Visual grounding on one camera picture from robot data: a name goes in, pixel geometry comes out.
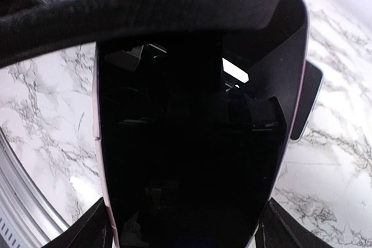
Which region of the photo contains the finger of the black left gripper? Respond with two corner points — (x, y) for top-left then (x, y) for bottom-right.
(1, 0), (280, 67)

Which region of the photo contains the pink phone case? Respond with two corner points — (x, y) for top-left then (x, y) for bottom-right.
(94, 11), (275, 228)

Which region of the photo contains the aluminium front rail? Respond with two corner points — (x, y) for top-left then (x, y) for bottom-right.
(1, 132), (69, 247)

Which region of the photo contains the black phone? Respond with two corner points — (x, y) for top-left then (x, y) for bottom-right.
(96, 0), (308, 247)
(291, 60), (324, 141)

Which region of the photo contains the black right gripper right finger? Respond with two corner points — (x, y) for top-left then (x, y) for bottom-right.
(255, 199), (331, 248)

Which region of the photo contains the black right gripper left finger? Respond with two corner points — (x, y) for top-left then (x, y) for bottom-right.
(42, 197), (113, 248)

